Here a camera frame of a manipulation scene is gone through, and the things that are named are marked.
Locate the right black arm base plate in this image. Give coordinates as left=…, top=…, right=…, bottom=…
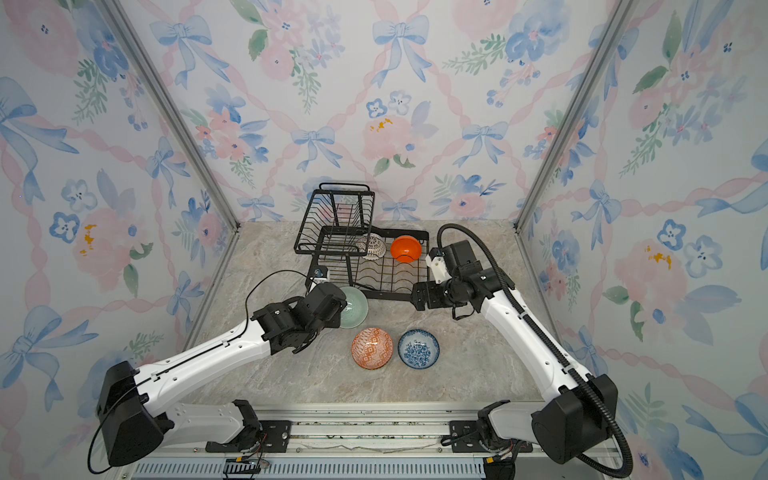
left=440, top=420, right=533, bottom=455

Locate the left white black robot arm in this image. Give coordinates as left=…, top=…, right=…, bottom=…
left=94, top=282, right=347, bottom=468

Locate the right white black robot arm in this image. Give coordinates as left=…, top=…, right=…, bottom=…
left=410, top=241, right=619, bottom=464

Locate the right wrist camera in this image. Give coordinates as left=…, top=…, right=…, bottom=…
left=426, top=253, right=451, bottom=285

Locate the right black corrugated cable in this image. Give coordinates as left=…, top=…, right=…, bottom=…
left=436, top=223, right=635, bottom=479

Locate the red orange patterned bowl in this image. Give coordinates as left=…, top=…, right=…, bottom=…
left=350, top=328, right=394, bottom=370

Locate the orange plastic bowl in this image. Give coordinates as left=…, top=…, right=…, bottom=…
left=390, top=235, right=423, bottom=264

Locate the mint green ribbed bowl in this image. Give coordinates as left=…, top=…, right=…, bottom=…
left=340, top=286, right=369, bottom=329

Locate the black wire dish rack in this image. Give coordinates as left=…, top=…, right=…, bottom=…
left=294, top=181, right=430, bottom=302

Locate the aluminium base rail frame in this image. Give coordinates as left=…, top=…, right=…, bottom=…
left=109, top=404, right=602, bottom=479

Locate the right aluminium corner post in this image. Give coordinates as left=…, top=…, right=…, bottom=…
left=514, top=0, right=635, bottom=236

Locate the white patterned lattice bowl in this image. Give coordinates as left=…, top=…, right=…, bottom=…
left=364, top=234, right=386, bottom=260

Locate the blue white floral bowl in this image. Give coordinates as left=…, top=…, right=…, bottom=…
left=397, top=329, right=440, bottom=370

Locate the left thin black cable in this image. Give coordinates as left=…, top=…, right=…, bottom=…
left=86, top=268, right=313, bottom=475

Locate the left aluminium corner post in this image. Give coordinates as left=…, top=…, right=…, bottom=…
left=95, top=1, right=240, bottom=232

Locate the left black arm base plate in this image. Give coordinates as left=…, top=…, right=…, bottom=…
left=205, top=419, right=293, bottom=453

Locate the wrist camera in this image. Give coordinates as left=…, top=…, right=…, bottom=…
left=426, top=253, right=451, bottom=285
left=310, top=266, right=329, bottom=283

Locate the aluminium corner post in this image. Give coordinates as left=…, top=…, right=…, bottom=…
left=95, top=1, right=240, bottom=232
left=514, top=0, right=635, bottom=236

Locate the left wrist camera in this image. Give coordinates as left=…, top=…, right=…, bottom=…
left=310, top=266, right=329, bottom=283

